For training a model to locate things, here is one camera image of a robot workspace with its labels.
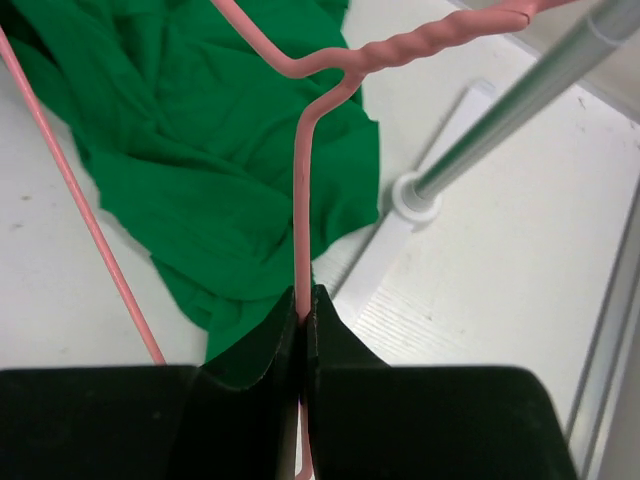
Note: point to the pink wire hanger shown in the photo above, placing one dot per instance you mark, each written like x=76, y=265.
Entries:
x=335, y=160

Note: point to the green t shirt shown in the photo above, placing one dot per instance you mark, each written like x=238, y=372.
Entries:
x=189, y=137

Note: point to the aluminium rail right side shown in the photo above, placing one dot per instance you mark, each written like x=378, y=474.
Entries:
x=593, y=409

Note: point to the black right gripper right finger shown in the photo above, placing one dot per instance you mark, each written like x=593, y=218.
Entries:
x=371, y=420

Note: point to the white clothes rack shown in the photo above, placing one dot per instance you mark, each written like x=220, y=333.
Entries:
x=480, y=121

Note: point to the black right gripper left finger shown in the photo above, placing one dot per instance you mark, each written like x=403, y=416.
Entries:
x=234, y=417

